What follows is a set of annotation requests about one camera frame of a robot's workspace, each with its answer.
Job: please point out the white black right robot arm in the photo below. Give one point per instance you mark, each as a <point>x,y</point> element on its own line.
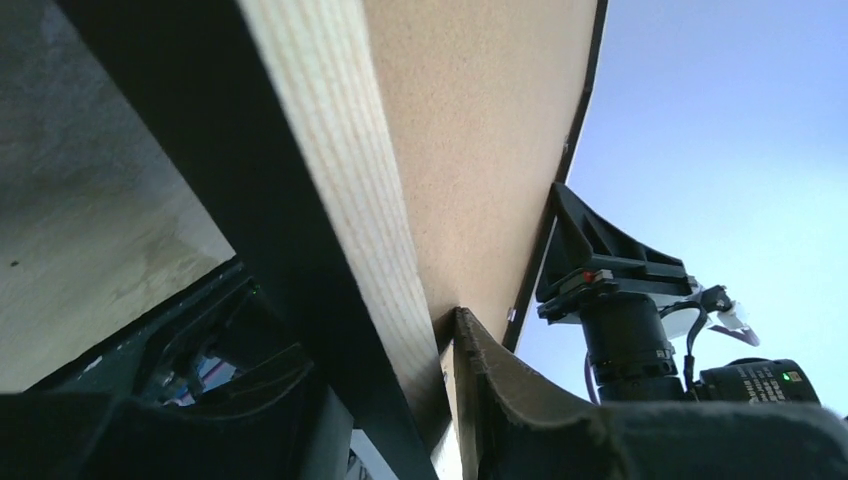
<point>748,380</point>

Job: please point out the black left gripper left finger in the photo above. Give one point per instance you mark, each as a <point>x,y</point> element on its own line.
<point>280,420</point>

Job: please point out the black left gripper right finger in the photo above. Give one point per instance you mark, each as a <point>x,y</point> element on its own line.
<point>513,423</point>

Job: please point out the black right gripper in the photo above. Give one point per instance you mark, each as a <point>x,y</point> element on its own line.
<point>612,285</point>

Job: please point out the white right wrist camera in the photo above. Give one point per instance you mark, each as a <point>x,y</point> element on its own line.
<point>724,315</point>

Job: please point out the black wooden picture frame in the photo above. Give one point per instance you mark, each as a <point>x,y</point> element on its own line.
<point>374,163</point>

